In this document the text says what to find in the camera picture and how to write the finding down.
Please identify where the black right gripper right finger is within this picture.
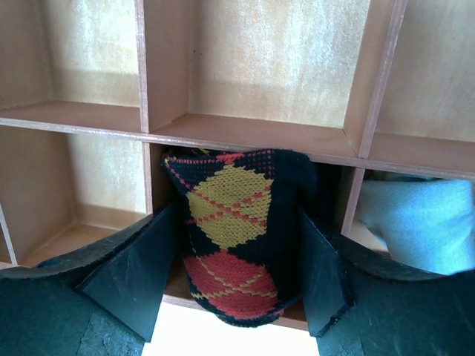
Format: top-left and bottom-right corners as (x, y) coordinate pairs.
(300, 214), (474, 355)

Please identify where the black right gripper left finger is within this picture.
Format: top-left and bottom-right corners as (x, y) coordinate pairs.
(1, 204), (180, 355)

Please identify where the red yellow argyle sock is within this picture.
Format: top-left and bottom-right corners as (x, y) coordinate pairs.
(162, 148), (318, 328)

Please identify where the rolled grey sock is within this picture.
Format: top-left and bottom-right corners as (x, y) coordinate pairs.
(355, 174), (474, 275)

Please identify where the brown wooden compartment tray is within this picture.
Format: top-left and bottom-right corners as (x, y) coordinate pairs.
(0, 0), (475, 332)

